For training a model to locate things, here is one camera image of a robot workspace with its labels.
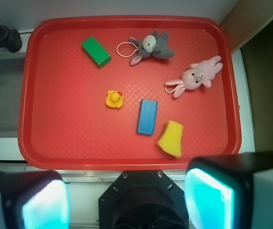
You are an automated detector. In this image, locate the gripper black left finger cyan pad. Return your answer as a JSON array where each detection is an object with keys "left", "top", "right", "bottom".
[{"left": 0, "top": 171, "right": 70, "bottom": 229}]

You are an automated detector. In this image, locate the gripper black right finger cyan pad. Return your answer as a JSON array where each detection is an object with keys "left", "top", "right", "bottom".
[{"left": 184, "top": 151, "right": 273, "bottom": 229}]

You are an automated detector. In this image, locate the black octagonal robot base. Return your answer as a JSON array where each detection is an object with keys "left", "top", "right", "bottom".
[{"left": 98, "top": 171, "right": 189, "bottom": 229}]

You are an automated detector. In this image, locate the yellow sponge piece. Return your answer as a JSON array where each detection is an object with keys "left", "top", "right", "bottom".
[{"left": 156, "top": 120, "right": 184, "bottom": 158}]

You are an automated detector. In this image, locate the blue wooden block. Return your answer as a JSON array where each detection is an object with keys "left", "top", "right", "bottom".
[{"left": 137, "top": 100, "right": 158, "bottom": 135}]

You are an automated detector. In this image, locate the steel sink basin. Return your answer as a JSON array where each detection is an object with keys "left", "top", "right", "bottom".
[{"left": 0, "top": 53, "right": 25, "bottom": 138}]

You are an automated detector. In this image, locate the pink plush bunny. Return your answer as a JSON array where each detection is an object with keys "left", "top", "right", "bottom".
[{"left": 164, "top": 55, "right": 223, "bottom": 98}]

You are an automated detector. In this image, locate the yellow rubber duck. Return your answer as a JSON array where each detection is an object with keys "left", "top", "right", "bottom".
[{"left": 105, "top": 90, "right": 124, "bottom": 109}]

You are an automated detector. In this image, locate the red plastic tray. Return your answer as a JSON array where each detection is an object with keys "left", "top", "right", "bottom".
[{"left": 18, "top": 16, "right": 241, "bottom": 170}]

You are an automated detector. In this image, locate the green wooden block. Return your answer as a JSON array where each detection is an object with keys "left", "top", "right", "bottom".
[{"left": 81, "top": 36, "right": 111, "bottom": 68}]

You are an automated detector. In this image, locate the black faucet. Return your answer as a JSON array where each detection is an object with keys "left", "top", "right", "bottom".
[{"left": 0, "top": 25, "right": 22, "bottom": 53}]

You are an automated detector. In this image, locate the gray plush bunny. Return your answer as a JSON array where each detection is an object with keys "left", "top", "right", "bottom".
[{"left": 116, "top": 30, "right": 175, "bottom": 66}]

